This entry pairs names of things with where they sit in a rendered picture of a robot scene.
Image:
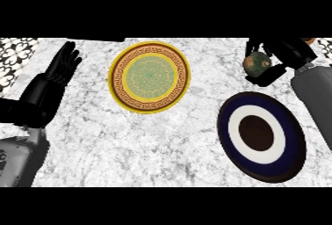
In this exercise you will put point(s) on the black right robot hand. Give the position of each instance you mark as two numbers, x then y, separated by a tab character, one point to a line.
286	55

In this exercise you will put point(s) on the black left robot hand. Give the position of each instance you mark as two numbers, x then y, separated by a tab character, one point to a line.
41	88

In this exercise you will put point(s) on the green squash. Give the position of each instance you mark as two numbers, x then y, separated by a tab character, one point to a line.
258	63

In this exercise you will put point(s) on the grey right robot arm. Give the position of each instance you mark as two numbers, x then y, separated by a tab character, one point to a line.
315	96

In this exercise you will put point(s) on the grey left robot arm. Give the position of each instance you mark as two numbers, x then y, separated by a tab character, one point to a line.
17	158

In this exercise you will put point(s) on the yellow brown patterned plate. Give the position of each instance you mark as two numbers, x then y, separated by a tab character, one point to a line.
150	77

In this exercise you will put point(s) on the navy white ringed plate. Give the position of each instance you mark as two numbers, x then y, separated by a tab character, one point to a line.
262	136

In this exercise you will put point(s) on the brown round object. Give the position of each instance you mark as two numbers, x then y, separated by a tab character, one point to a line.
309	40

